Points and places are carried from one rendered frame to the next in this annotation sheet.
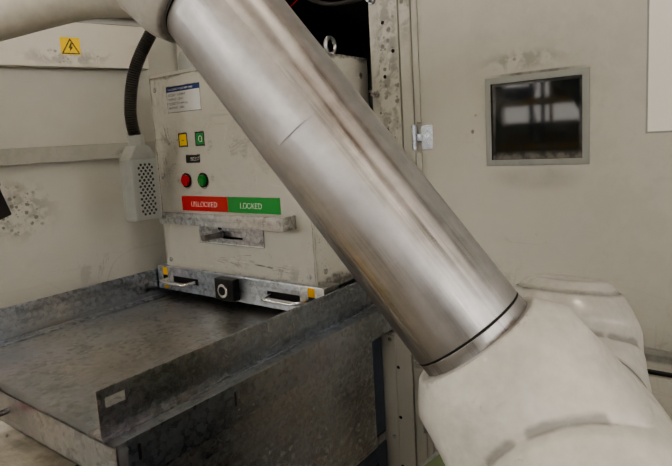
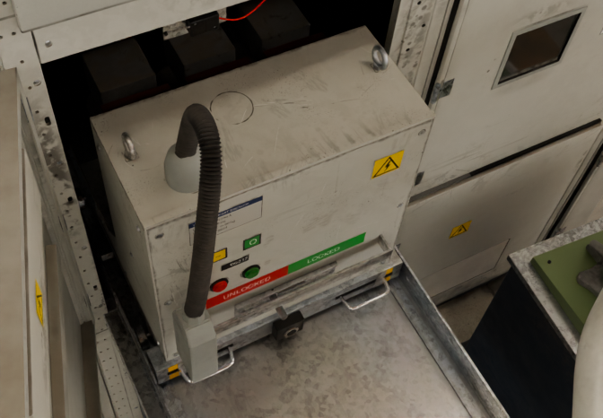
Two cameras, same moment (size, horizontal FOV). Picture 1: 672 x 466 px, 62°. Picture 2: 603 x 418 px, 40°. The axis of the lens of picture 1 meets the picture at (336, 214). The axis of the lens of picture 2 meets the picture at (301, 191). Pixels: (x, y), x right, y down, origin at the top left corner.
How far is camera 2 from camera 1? 1.80 m
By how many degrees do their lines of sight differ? 73
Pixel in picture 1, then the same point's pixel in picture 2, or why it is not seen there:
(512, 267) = (485, 139)
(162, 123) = (174, 259)
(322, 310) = (408, 276)
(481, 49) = (518, 12)
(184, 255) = not seen: hidden behind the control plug
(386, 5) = not seen: outside the picture
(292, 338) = (430, 318)
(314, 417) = not seen: hidden behind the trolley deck
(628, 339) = not seen: outside the picture
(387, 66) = (413, 39)
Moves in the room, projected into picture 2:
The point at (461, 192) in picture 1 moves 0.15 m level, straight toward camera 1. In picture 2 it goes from (463, 113) to (527, 152)
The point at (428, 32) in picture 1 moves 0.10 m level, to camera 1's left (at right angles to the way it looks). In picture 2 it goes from (476, 9) to (458, 46)
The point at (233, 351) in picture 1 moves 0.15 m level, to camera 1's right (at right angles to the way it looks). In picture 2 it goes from (471, 372) to (494, 310)
